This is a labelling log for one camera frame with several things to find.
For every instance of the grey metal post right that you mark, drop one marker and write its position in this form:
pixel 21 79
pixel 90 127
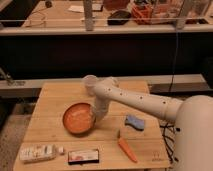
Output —
pixel 182 17

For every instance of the clear plastic bottle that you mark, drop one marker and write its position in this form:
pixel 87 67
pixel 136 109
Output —
pixel 40 153

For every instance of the clear plastic cup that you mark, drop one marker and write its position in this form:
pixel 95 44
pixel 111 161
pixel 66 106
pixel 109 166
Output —
pixel 89 81

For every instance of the orange toy carrot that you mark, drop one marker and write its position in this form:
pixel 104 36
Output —
pixel 126 148

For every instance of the orange ceramic bowl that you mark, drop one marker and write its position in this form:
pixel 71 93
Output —
pixel 78 118

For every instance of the black rectangular box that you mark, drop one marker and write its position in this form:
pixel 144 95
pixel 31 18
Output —
pixel 83 156

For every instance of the black pouch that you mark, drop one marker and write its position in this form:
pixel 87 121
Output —
pixel 119 17

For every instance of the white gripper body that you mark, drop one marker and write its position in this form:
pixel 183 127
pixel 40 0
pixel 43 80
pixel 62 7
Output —
pixel 99 113

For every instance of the blue sponge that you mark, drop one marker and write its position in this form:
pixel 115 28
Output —
pixel 135 122

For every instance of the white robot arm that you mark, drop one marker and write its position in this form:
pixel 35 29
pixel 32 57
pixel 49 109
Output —
pixel 192 118

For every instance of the orange basket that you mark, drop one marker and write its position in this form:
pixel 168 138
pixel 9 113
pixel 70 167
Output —
pixel 141 15

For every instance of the grey metal post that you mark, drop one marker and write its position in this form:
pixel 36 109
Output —
pixel 182 17
pixel 88 14

